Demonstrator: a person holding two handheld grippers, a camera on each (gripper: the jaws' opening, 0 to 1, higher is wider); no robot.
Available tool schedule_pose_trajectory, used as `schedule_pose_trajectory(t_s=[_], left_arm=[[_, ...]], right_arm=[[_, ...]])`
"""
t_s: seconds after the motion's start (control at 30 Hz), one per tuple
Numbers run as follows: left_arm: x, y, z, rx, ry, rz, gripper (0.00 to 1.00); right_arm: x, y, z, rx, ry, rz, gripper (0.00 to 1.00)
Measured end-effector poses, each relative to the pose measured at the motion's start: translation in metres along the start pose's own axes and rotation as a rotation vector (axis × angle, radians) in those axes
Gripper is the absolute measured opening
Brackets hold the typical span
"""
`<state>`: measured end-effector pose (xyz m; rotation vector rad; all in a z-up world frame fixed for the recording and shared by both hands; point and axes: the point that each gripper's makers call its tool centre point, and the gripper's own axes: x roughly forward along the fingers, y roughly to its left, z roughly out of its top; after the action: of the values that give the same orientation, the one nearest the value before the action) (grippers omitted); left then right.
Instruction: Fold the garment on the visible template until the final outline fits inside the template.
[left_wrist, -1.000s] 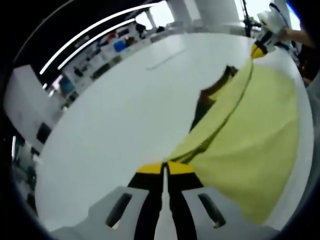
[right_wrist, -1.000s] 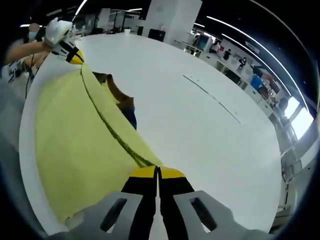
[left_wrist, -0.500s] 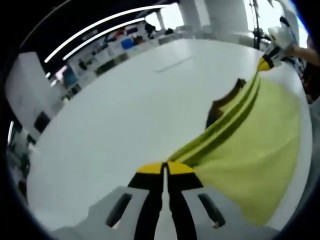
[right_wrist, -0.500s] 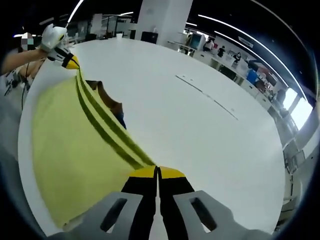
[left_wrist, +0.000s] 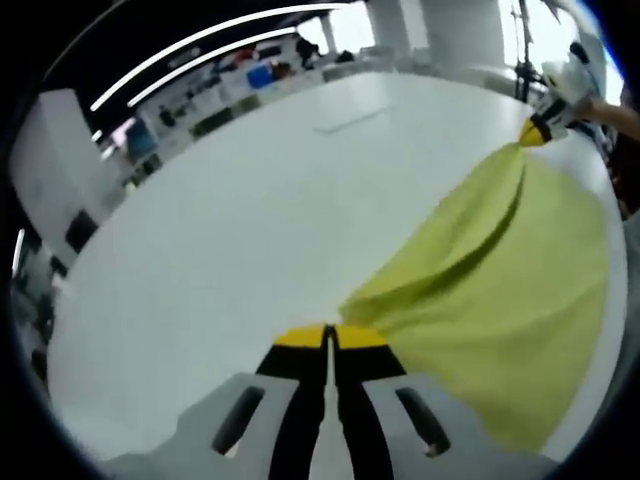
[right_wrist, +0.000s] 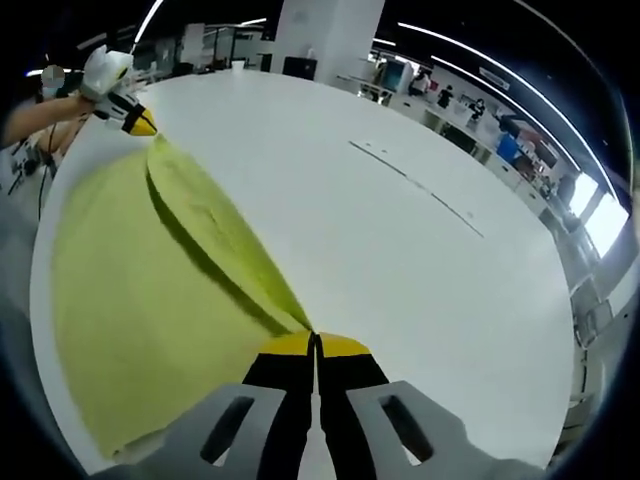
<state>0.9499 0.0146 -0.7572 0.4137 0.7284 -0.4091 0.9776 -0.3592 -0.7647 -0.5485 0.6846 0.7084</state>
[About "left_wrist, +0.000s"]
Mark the black cabinet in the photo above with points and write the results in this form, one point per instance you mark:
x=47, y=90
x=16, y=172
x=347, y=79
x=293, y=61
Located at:
x=80, y=230

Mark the teal storage box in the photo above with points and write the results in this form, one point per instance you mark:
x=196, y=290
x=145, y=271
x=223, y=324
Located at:
x=140, y=140

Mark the long ceiling light strip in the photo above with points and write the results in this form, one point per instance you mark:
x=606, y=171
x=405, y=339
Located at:
x=215, y=45
x=210, y=62

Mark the blue crate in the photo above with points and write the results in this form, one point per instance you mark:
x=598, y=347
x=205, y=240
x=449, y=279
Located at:
x=260, y=77

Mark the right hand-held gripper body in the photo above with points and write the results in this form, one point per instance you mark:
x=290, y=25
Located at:
x=570, y=75

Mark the yellow garment with dark sleeves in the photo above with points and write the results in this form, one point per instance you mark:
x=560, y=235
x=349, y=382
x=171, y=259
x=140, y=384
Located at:
x=500, y=300

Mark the black stand pole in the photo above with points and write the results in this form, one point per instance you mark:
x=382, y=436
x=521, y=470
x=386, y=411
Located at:
x=522, y=55

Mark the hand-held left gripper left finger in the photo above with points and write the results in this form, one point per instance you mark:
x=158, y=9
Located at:
x=300, y=400

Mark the white square pillar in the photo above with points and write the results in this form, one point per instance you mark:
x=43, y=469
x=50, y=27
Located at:
x=395, y=22
x=55, y=165

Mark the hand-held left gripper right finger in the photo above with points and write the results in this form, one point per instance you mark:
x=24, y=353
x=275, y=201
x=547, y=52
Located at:
x=360, y=400

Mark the row of white cabinets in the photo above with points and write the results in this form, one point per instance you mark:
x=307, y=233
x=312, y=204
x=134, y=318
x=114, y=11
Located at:
x=210, y=100

